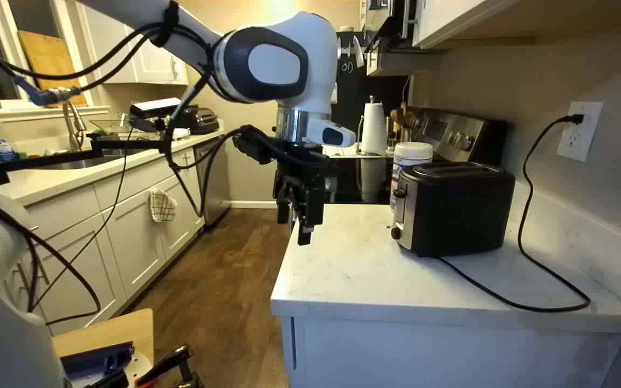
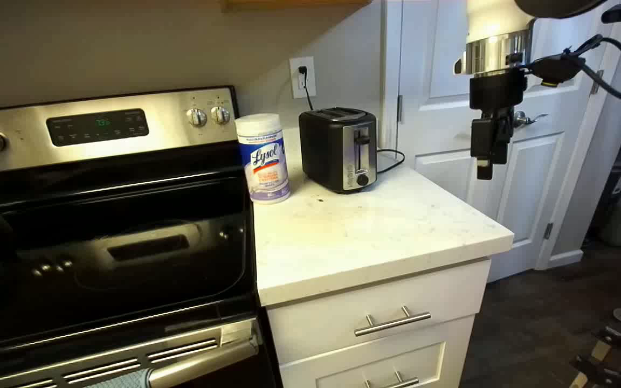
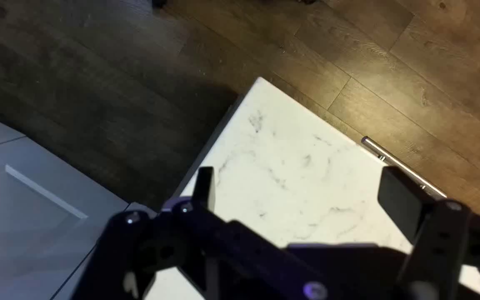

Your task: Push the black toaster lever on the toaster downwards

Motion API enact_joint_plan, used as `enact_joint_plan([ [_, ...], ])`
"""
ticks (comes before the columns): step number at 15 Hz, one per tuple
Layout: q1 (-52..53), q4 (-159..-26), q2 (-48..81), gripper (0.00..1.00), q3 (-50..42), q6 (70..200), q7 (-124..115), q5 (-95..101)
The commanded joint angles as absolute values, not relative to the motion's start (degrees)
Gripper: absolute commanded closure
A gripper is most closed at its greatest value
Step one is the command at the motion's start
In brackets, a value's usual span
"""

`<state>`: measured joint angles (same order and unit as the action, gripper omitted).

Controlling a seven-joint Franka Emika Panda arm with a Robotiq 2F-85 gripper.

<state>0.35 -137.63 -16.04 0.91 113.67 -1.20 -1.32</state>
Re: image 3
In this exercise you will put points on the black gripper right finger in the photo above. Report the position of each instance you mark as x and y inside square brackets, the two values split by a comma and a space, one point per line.
[403, 203]

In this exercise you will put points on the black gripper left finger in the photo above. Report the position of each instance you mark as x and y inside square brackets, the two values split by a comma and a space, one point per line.
[203, 189]

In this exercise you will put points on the white panel door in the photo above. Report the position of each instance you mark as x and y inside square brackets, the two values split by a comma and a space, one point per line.
[23, 223]

